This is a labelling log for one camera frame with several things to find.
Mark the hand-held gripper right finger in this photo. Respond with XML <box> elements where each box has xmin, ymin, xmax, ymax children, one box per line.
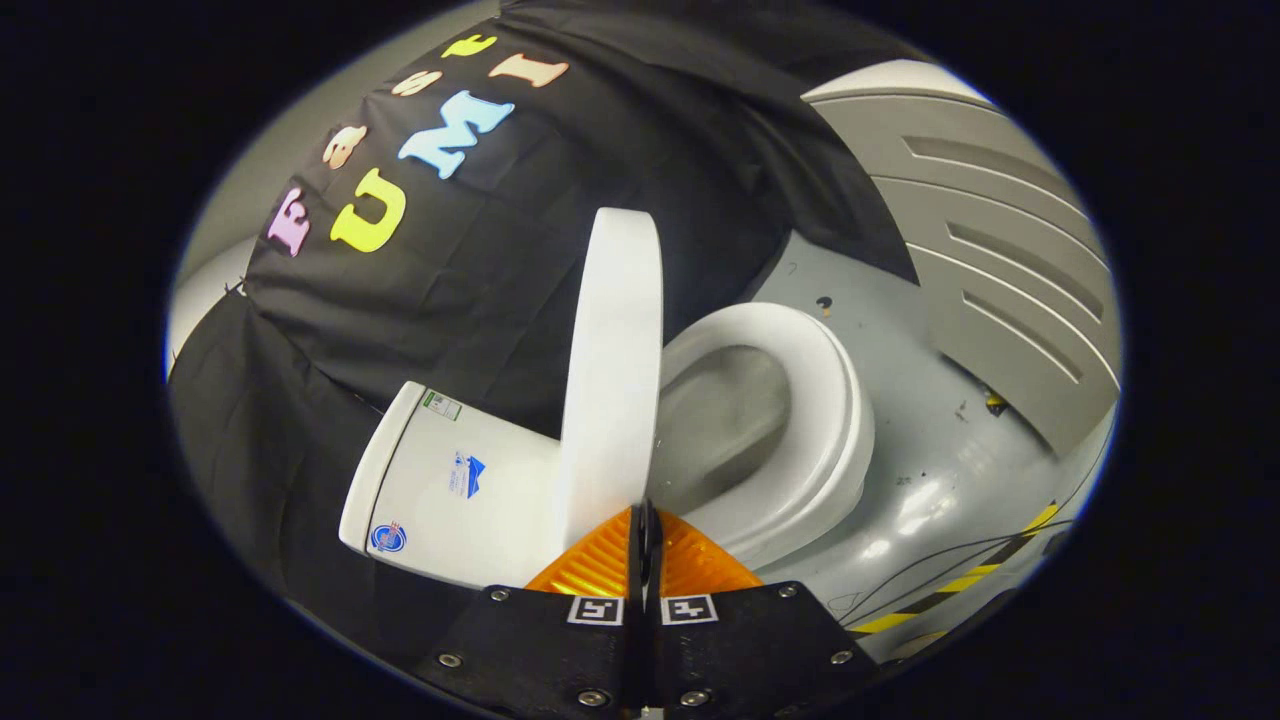
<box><xmin>641</xmin><ymin>503</ymin><xmax>882</xmax><ymax>717</ymax></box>

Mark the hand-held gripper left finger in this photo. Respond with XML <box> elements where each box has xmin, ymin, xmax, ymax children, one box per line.
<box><xmin>414</xmin><ymin>503</ymin><xmax>646</xmax><ymax>717</ymax></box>

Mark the white toilet lid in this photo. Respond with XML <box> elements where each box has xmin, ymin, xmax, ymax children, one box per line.
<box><xmin>556</xmin><ymin>207</ymin><xmax>666</xmax><ymax>546</ymax></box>

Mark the white toilet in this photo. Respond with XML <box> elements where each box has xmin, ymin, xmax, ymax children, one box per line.
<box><xmin>338</xmin><ymin>300</ymin><xmax>877</xmax><ymax>591</ymax></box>

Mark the white toilet seat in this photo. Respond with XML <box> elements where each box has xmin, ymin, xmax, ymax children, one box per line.
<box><xmin>655</xmin><ymin>301</ymin><xmax>877</xmax><ymax>573</ymax></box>

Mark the yellow black striped floor tape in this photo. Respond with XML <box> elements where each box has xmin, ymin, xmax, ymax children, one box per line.
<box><xmin>850</xmin><ymin>502</ymin><xmax>1061</xmax><ymax>637</ymax></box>

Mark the black backdrop cloth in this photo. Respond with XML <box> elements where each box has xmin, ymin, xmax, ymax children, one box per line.
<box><xmin>168</xmin><ymin>0</ymin><xmax>921</xmax><ymax>661</ymax></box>

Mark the white slotted cabinet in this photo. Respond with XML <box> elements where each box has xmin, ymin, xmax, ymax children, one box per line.
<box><xmin>802</xmin><ymin>58</ymin><xmax>1122</xmax><ymax>459</ymax></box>

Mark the thin black cable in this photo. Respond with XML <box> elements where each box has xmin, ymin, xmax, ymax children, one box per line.
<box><xmin>845</xmin><ymin>440</ymin><xmax>1111</xmax><ymax>626</ymax></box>

